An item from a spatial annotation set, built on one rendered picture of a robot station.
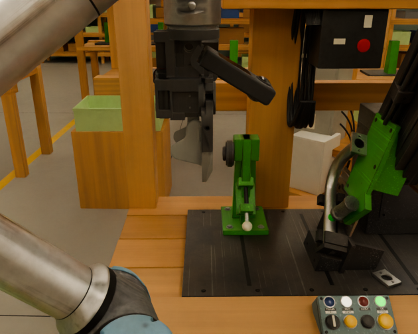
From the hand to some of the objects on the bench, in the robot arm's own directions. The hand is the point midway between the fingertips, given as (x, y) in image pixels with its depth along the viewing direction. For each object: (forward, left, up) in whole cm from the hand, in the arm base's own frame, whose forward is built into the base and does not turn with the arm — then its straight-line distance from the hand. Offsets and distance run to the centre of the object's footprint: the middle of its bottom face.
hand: (209, 166), depth 64 cm
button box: (+18, -26, -43) cm, 53 cm away
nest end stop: (+37, -21, -37) cm, 56 cm away
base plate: (+52, -36, -42) cm, 76 cm away
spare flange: (+35, -34, -40) cm, 63 cm away
